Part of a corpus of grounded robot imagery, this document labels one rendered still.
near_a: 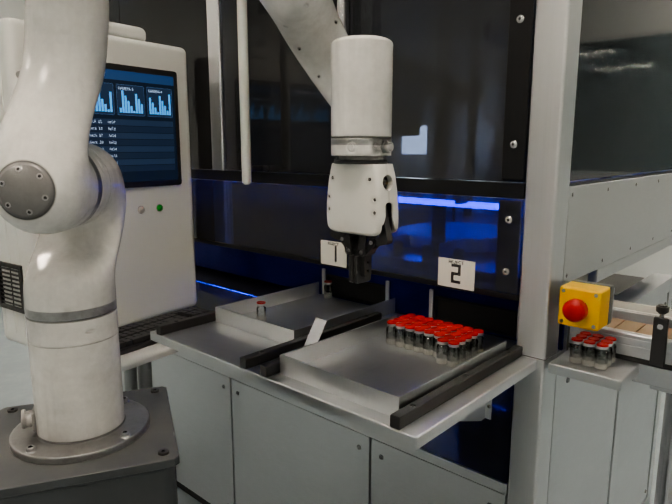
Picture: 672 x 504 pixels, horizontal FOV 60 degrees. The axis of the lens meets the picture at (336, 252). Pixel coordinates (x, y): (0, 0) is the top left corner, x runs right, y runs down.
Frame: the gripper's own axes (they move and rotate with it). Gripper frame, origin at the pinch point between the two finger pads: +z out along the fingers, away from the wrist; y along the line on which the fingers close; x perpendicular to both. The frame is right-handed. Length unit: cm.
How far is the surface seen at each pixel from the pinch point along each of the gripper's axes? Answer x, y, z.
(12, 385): -38, 277, 110
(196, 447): -39, 104, 83
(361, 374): -11.2, 8.8, 22.1
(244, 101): -32, 65, -28
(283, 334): -13.2, 31.1, 20.3
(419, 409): -4.2, -8.1, 20.8
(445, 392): -11.4, -8.1, 20.5
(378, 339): -28.0, 18.2, 22.1
